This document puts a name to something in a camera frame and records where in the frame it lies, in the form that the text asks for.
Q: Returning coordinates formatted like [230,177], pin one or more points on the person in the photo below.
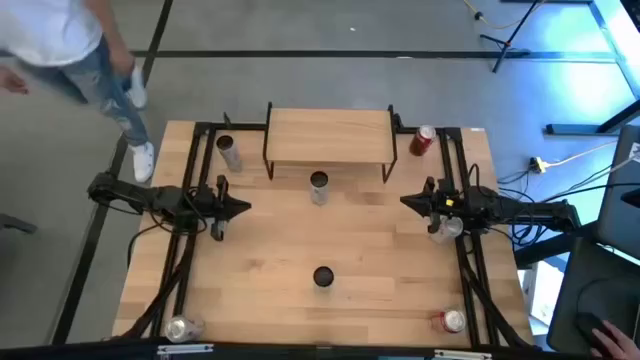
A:
[50,30]

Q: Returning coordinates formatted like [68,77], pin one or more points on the black front rail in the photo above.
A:
[275,354]

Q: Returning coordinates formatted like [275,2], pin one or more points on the tall slim Celsius can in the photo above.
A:
[231,157]
[320,195]
[323,276]

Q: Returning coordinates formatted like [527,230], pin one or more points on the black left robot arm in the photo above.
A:
[150,197]

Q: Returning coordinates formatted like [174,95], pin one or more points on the black mouse pad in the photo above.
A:
[610,300]

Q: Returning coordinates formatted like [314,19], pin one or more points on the black aluminium table frame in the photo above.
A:
[240,126]

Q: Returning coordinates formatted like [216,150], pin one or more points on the black computer mouse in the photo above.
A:
[586,324]

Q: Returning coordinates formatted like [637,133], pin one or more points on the grey monitor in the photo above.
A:
[620,210]

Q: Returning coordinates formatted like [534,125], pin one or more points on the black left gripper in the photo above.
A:
[220,206]

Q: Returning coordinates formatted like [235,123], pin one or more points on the black desk base bar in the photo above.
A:
[575,129]

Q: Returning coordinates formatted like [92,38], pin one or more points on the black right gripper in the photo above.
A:
[440,205]

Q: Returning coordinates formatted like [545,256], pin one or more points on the silver metal bracket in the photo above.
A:
[185,348]
[462,355]

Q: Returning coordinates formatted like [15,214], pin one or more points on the silver cola can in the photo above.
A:
[180,329]
[452,227]

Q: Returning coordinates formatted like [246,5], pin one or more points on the dark grey side desk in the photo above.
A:
[570,300]

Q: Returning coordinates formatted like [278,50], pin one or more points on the wooden shelf with black frame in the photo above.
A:
[330,135]

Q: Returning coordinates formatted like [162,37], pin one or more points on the dark grey chair leg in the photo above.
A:
[15,222]

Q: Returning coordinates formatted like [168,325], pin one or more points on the person's hand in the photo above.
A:
[615,345]

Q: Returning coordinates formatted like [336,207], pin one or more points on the yellow white power strip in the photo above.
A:
[537,164]

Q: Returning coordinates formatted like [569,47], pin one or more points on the red cola can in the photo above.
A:
[452,321]
[421,142]

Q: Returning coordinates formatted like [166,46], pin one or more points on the white box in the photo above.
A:
[545,295]

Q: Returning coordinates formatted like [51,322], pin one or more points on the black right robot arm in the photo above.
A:
[525,210]

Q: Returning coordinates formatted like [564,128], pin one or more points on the black tripod stand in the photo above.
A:
[507,45]

